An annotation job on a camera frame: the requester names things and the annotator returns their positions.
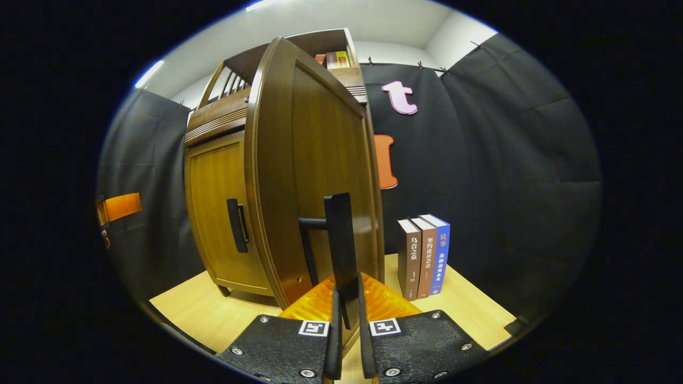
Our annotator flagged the black door handle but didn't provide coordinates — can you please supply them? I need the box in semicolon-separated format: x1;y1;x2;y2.
226;198;250;253
299;193;361;331

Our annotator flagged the black backdrop cloth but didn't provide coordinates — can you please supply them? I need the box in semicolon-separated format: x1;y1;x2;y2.
96;33;603;326

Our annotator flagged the dark brown book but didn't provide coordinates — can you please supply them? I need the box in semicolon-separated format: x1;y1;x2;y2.
398;219;422;302

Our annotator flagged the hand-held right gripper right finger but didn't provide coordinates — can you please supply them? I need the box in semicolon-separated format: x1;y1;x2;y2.
356;272;489;382

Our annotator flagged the wooden shoe cabinet door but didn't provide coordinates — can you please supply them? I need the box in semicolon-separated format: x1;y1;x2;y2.
244;36;386;353
184;131;275;297

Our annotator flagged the wooden double-door shoe cabinet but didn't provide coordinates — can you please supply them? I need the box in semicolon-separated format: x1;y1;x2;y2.
183;28;386;353

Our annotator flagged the light brown book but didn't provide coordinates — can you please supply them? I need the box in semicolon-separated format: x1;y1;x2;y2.
410;217;438;299

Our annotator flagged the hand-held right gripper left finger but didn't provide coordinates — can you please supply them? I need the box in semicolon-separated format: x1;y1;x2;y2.
218;273;343;384

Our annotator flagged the blue book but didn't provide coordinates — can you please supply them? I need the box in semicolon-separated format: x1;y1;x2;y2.
419;214;450;297

